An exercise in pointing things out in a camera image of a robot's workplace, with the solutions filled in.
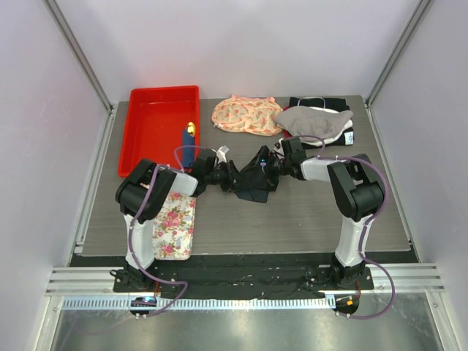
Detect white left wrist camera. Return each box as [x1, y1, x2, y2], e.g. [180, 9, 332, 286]
[216, 146, 229, 163]

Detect dark navy paper napkin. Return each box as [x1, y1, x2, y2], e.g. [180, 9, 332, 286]
[235, 146, 274, 203]

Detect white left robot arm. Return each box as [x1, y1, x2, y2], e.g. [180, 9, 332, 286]
[113, 146, 229, 292]

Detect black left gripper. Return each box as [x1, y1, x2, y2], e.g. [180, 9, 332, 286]
[205, 159, 252, 192]

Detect orange patterned cloth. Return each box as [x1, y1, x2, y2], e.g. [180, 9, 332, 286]
[211, 95, 283, 136]

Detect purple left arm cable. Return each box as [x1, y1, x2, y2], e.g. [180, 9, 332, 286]
[125, 144, 220, 317]

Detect white cloth with print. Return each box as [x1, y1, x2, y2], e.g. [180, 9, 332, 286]
[301, 120, 355, 148]

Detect grey cloth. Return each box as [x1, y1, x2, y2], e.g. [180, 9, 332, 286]
[273, 106, 353, 143]

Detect black cloth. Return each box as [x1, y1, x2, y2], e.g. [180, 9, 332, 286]
[288, 97, 350, 113]

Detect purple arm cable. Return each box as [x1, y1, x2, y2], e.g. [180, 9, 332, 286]
[288, 135, 397, 322]
[125, 144, 220, 317]

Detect white slotted cable duct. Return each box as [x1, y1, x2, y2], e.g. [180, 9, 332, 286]
[62, 295, 336, 311]

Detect floral rectangular tray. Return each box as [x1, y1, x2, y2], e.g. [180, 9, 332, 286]
[152, 193, 197, 260]

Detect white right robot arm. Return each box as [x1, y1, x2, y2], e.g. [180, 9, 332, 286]
[260, 137, 388, 289]

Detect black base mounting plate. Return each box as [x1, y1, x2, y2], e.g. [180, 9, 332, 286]
[69, 252, 375, 298]

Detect red plastic bin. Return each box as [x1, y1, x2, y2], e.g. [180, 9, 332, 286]
[117, 86, 200, 178]

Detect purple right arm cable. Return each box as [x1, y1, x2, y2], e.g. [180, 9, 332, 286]
[288, 135, 397, 322]

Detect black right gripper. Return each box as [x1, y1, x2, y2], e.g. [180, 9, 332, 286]
[241, 146, 291, 192]

